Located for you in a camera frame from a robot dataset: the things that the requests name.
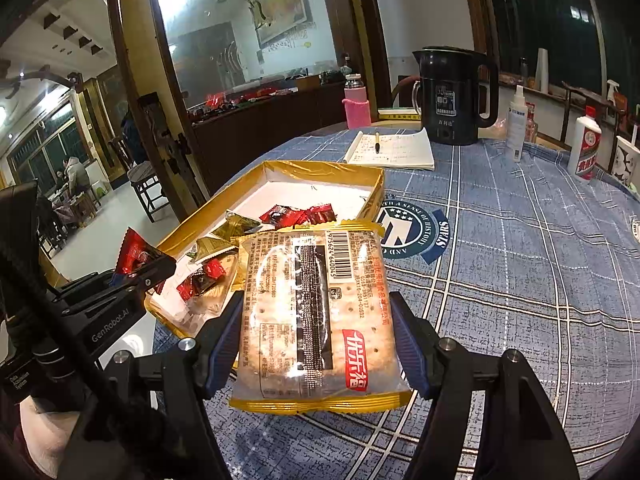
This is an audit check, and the small red black candy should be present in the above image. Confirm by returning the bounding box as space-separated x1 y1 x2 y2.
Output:
110 228 162 286

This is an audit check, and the gold snack packet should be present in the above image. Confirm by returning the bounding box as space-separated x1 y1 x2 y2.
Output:
186 236 236 263
210 211 262 242

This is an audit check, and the red black jujube candy packet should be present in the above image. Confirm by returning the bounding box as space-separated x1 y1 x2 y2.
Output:
259 205 309 230

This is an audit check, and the clear soda cracker packet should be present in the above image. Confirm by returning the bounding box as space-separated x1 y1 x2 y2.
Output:
229 220 411 415

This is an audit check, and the red foil snack packet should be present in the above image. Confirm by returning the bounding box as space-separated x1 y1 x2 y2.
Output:
305 204 336 224

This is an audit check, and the white gloved left hand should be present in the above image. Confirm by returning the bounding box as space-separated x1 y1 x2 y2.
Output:
20 396 80 479

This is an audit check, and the dark wooden sideboard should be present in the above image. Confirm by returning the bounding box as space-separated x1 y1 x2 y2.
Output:
190 84 346 194

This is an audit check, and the gold cardboard box tray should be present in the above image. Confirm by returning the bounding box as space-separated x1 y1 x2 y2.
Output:
144 159 388 340

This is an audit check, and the black yellow pen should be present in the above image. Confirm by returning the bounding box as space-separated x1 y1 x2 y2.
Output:
374 132 381 154

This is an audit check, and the pink sleeved water bottle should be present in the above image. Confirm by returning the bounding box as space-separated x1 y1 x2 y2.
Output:
343 73 371 129

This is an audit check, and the white paper drink cup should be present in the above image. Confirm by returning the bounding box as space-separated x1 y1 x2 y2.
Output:
611 125 640 186

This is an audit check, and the white notebook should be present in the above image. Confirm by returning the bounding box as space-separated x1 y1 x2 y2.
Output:
344 128 435 170

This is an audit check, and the white red liquor bottle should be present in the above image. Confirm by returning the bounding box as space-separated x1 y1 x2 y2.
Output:
567 105 602 180

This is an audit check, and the small clear glass bottle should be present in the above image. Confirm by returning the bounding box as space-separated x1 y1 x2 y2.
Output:
525 110 538 143

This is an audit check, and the white spray bottle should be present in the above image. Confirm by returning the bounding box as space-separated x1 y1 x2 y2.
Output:
506 84 528 162

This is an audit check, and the wooden chair back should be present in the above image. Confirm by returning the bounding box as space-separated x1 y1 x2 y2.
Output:
560 81 628 172

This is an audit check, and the white paper roll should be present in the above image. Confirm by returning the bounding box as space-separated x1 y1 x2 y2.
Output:
535 48 549 94

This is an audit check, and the window spray cleaner bottle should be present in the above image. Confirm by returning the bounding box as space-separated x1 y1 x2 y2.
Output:
606 79 620 110

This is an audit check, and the black electric kettle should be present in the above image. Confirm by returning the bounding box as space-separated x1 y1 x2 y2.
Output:
412 47 499 145

